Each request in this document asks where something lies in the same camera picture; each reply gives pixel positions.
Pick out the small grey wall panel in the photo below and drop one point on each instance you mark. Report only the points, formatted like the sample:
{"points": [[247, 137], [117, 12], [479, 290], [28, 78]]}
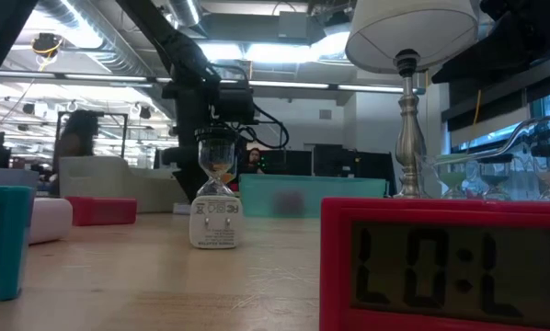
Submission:
{"points": [[325, 114]]}

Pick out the pink wall charger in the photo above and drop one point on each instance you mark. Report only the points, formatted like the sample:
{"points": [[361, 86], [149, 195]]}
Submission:
{"points": [[52, 220]]}

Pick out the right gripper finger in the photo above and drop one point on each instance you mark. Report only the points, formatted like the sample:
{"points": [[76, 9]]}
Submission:
{"points": [[473, 62]]}

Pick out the long ceiling light bar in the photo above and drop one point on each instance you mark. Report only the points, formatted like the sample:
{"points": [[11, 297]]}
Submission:
{"points": [[302, 85]]}

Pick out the silver ceiling air duct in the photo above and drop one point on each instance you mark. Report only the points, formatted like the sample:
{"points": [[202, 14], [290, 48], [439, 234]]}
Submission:
{"points": [[86, 27]]}

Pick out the mint green hourglass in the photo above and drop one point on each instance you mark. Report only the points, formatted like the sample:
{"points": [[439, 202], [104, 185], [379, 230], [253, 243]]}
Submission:
{"points": [[452, 179]]}

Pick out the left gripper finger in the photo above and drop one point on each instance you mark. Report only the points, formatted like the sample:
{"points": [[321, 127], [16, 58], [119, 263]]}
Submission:
{"points": [[188, 156], [243, 156]]}

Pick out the black hourglass red sand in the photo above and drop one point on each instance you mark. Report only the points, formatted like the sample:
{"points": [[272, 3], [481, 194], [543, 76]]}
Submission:
{"points": [[215, 186]]}

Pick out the red cube wall charger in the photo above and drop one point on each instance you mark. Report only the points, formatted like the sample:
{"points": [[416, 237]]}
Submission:
{"points": [[102, 210]]}

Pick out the small lavender wall charger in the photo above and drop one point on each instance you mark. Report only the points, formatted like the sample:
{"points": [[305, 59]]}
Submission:
{"points": [[15, 178]]}

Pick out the person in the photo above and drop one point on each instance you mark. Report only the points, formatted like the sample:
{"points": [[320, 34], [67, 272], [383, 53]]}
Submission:
{"points": [[77, 133], [255, 158]]}

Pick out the grey ceiling equipment box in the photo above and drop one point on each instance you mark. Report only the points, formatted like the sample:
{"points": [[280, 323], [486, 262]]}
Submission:
{"points": [[298, 25]]}

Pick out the green and white wall charger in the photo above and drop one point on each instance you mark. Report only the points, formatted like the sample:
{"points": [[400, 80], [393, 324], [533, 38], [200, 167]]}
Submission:
{"points": [[215, 230]]}

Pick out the red digital clock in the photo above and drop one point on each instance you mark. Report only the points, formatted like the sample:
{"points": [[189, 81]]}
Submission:
{"points": [[339, 257]]}

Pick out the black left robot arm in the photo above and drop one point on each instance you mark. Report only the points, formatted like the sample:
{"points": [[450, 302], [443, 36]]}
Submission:
{"points": [[164, 37]]}

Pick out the clear plastic bin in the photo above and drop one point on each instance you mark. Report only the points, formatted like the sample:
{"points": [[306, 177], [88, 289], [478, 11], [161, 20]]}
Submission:
{"points": [[519, 188]]}

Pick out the silver table lamp white shade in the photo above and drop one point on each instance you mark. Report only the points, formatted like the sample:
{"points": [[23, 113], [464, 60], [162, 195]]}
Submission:
{"points": [[413, 32]]}

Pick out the black hourglass orange sand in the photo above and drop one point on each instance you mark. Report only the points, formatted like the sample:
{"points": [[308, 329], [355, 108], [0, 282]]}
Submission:
{"points": [[229, 176]]}

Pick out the green plastic tray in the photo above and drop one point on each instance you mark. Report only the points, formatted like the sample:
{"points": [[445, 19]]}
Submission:
{"points": [[339, 195]]}

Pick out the teal digital clock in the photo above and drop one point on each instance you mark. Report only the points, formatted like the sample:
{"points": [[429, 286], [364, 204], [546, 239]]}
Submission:
{"points": [[8, 239]]}

